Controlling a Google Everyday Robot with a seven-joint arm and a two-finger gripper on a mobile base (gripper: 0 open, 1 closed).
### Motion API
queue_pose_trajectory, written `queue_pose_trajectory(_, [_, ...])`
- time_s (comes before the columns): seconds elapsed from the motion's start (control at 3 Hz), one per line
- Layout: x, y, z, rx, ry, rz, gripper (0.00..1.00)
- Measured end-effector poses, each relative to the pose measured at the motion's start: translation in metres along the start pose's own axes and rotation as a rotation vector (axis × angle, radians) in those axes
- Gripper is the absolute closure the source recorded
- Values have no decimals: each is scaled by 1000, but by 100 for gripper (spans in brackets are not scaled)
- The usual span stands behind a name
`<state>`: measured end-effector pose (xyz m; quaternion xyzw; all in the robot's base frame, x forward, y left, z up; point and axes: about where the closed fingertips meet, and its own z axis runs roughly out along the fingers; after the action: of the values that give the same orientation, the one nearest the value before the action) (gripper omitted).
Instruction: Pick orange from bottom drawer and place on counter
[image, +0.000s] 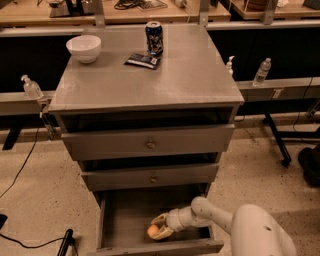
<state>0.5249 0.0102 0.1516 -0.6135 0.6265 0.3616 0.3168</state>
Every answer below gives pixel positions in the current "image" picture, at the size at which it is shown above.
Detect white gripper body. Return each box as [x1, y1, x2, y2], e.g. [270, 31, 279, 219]
[166, 206, 196, 232]

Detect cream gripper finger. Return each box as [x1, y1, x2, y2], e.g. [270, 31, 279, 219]
[151, 213, 167, 226]
[151, 226, 173, 240]

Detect orange fruit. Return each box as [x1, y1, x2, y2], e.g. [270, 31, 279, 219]
[147, 224, 159, 238]

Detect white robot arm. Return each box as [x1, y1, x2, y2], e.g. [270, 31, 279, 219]
[147, 197, 297, 256]

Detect grey open bottom drawer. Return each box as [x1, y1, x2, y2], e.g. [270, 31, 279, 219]
[87, 184, 224, 256]

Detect grey middle drawer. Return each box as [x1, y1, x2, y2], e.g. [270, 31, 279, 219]
[81, 164, 219, 192]

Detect grey drawer cabinet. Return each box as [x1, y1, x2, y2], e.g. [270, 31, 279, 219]
[48, 23, 245, 256]

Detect grey top drawer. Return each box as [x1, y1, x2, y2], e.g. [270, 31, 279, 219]
[62, 124, 234, 160]

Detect black stand on floor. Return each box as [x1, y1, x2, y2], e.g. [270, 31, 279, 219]
[57, 229, 78, 256]

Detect black shoe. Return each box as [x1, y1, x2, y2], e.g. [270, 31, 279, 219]
[298, 144, 320, 187]

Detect small white pump bottle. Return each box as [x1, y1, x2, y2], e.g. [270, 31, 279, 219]
[226, 56, 235, 76]

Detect dark snack packet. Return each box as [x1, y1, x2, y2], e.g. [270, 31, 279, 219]
[125, 53, 160, 70]

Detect clear water bottle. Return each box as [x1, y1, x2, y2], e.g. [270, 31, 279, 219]
[253, 58, 271, 87]

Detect clear sanitizer pump bottle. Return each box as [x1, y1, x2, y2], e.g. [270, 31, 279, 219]
[21, 75, 43, 100]

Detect white bowl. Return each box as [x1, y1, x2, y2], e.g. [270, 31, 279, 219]
[66, 35, 101, 63]

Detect blue soda can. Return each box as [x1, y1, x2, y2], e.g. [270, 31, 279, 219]
[145, 21, 163, 56]

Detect wooden background desk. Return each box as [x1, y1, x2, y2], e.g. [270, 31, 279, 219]
[0, 0, 232, 28]

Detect black floor cable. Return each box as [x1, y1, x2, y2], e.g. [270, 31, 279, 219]
[0, 128, 41, 199]

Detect black coiled cables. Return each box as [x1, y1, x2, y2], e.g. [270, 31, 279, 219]
[113, 0, 148, 11]

